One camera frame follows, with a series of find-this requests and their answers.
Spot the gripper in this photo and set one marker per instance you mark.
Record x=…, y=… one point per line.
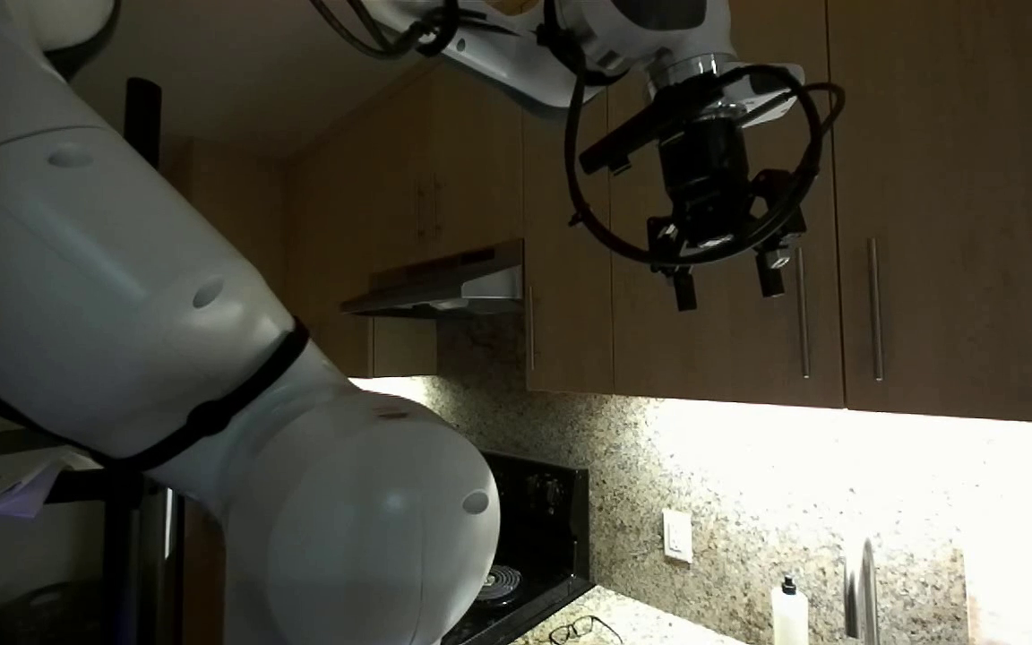
x=704, y=179

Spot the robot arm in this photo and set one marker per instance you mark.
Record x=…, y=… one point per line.
x=122, y=296

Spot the narrow wooden cabinet door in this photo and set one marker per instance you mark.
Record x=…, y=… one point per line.
x=561, y=296

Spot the wooden cabinet over hood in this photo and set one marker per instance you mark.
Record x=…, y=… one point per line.
x=471, y=170

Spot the silver range hood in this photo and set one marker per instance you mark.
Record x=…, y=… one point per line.
x=462, y=282

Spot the black stove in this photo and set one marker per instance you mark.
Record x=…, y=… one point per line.
x=543, y=520

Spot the silver tap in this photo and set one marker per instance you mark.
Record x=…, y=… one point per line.
x=861, y=591

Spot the white soap bottle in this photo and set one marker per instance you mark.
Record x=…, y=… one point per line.
x=789, y=618

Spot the black eyeglasses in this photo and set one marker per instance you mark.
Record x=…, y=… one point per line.
x=583, y=631

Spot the coil stove burner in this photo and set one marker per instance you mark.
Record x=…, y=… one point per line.
x=500, y=587

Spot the white paper tag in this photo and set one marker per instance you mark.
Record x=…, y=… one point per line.
x=28, y=488

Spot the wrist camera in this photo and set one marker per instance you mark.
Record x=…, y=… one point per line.
x=616, y=145

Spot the wooden wall cabinet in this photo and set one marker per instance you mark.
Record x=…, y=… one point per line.
x=946, y=179

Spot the white wall switch plate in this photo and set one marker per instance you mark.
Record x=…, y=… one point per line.
x=677, y=536

